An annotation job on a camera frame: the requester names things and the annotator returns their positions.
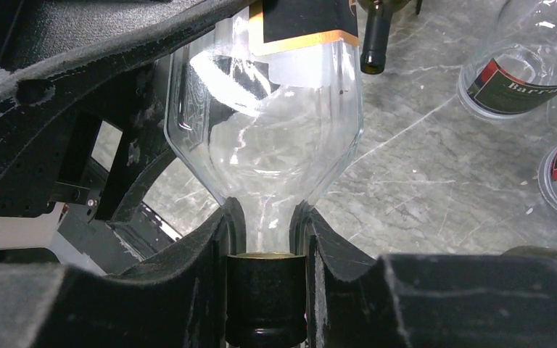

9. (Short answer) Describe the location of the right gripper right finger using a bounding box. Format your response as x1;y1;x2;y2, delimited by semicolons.
290;202;557;347

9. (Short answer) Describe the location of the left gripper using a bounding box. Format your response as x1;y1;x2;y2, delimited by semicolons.
0;1;247;250

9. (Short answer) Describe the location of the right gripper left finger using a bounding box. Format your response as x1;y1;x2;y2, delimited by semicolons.
0;211;233;347

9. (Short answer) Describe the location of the dark green wine bottle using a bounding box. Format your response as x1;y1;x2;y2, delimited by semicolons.
358;0;410;75

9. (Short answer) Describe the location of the clear red-label bottle silver cap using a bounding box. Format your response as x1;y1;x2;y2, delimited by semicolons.
457;1;557;120

